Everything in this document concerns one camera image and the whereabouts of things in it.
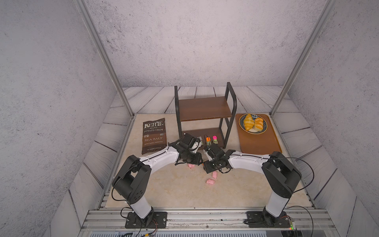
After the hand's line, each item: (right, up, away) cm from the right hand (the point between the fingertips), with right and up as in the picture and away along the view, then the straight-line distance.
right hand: (208, 166), depth 90 cm
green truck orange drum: (+1, +14, +9) cm, 17 cm away
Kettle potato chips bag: (-37, +17, +17) cm, 44 cm away
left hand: (-3, +4, -4) cm, 7 cm away
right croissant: (+38, +26, +17) cm, 49 cm away
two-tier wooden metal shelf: (0, +28, -14) cm, 32 cm away
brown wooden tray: (+43, +13, +14) cm, 47 cm away
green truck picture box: (-4, +17, +8) cm, 19 cm away
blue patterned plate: (+34, +21, +17) cm, 43 cm away
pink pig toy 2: (+4, -3, -4) cm, 6 cm away
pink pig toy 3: (+1, -6, -7) cm, 9 cm away
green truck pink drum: (+5, +16, +8) cm, 19 cm away
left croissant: (+31, +27, +17) cm, 45 cm away
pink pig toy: (-10, +1, 0) cm, 10 cm away
